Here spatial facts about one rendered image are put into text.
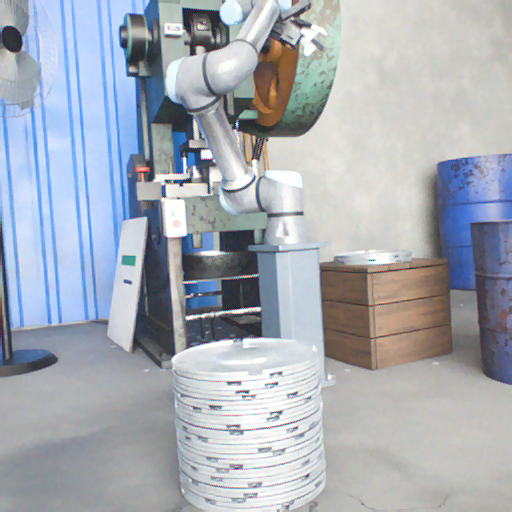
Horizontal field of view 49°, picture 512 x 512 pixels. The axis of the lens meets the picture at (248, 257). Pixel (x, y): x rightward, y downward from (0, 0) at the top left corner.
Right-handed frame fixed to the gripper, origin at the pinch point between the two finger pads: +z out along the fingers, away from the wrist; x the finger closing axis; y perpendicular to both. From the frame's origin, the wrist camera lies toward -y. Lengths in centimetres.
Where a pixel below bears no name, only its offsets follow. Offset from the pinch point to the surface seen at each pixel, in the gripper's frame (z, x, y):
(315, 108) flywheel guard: 3, -52, 9
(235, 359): 26, 83, 89
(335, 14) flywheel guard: -7.3, -36.2, -23.3
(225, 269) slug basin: 4, -46, 87
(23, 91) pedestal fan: -104, -36, 65
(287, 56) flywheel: -20, -59, -6
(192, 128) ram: -37, -46, 42
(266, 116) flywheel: -17, -75, 18
